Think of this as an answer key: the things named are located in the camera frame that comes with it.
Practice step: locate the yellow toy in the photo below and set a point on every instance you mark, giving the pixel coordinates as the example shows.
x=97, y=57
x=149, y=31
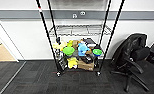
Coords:
x=72, y=63

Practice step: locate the blue toy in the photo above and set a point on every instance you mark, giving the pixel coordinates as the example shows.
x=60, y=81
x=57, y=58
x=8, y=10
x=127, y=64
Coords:
x=82, y=49

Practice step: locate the black flat box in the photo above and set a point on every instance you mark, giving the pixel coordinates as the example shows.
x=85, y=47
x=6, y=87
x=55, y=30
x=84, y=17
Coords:
x=90, y=41

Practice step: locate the pale yellow bag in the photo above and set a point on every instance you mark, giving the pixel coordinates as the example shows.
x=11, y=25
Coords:
x=58, y=46

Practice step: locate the brown cardboard box with print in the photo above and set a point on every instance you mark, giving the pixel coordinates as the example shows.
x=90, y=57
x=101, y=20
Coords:
x=87, y=64

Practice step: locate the wall socket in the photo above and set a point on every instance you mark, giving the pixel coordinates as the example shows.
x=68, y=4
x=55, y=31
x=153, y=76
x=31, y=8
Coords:
x=82, y=13
x=74, y=15

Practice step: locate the large green bowl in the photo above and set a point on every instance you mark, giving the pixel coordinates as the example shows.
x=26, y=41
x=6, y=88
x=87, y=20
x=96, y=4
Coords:
x=68, y=51

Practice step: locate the black office chair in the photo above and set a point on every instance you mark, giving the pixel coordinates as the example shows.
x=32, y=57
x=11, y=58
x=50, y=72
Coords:
x=129, y=56

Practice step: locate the small green bowl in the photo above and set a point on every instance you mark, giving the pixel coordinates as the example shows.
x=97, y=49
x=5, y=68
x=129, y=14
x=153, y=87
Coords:
x=97, y=52

